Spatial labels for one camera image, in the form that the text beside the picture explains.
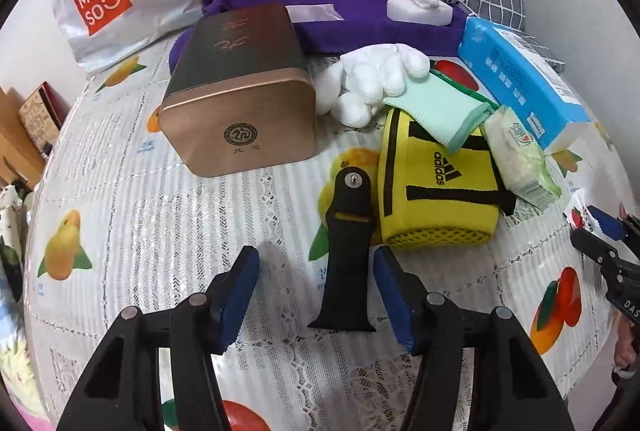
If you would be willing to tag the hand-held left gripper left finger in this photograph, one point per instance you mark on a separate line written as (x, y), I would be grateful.
(240, 296)

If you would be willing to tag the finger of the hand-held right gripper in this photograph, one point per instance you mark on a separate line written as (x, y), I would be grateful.
(607, 221)
(592, 248)

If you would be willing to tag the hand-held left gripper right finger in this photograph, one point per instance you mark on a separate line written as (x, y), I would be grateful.
(395, 296)

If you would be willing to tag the small strawberry print packet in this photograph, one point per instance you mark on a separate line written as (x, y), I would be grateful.
(580, 211)

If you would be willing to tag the green wet wipes packet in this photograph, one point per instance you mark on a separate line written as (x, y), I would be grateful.
(520, 161)

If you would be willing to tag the yellow Adidas mesh pouch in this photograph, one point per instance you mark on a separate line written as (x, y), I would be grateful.
(435, 196)

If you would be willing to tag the mint green cloth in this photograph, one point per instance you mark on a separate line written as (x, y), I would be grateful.
(445, 111)

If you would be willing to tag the white glove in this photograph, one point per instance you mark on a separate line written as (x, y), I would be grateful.
(370, 71)

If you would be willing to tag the white sponge block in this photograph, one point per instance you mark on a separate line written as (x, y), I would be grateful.
(420, 15)

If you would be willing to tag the person's right hand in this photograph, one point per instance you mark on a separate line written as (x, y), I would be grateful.
(625, 343)

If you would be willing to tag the blue tissue box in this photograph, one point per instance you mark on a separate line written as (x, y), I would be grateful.
(520, 76)

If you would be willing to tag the bronze tin box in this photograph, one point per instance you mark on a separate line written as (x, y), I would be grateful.
(240, 111)

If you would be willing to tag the colourful star print quilt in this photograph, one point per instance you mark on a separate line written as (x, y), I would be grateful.
(20, 361)

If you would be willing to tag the white flower print cloth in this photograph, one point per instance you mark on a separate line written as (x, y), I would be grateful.
(12, 221)

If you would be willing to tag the brown patterned book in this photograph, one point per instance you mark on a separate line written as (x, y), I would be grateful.
(42, 116)

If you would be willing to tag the purple towel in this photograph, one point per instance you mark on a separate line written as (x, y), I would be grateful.
(360, 31)

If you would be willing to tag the wooden headboard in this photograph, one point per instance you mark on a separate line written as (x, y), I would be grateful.
(15, 136)

